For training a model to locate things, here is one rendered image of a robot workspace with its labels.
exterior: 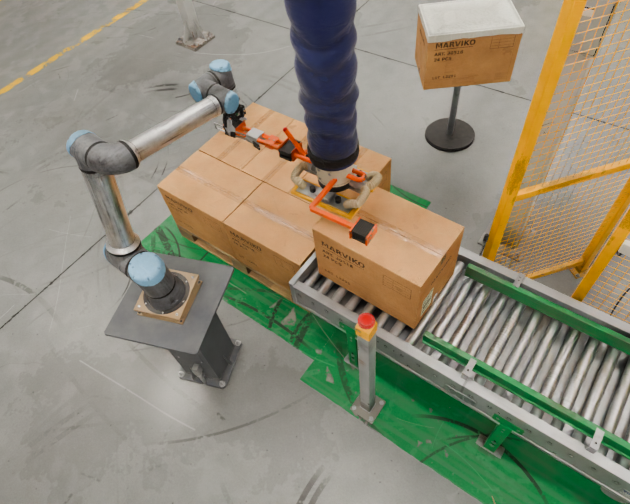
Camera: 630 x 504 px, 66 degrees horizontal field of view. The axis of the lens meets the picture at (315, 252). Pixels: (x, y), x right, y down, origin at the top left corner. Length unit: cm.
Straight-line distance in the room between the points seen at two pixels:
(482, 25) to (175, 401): 302
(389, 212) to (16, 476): 253
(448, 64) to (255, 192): 155
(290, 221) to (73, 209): 207
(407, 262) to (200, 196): 153
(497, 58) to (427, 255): 181
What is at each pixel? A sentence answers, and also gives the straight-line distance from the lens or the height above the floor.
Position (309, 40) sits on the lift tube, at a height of 189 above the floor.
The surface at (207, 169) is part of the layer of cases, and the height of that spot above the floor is 54.
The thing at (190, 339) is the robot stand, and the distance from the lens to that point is 237.
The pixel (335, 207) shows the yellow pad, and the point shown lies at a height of 110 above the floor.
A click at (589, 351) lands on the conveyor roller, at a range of 263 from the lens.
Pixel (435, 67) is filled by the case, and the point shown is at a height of 79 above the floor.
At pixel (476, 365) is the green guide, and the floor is 63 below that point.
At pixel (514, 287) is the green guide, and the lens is 259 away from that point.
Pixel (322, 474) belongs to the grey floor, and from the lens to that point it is 282.
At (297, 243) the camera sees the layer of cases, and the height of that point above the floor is 54.
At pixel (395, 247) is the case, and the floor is 95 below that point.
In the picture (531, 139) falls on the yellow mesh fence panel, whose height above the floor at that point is 137.
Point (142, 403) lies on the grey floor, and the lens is 320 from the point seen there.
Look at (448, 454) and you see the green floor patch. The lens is 287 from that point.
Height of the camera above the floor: 276
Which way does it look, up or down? 54 degrees down
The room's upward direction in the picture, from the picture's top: 9 degrees counter-clockwise
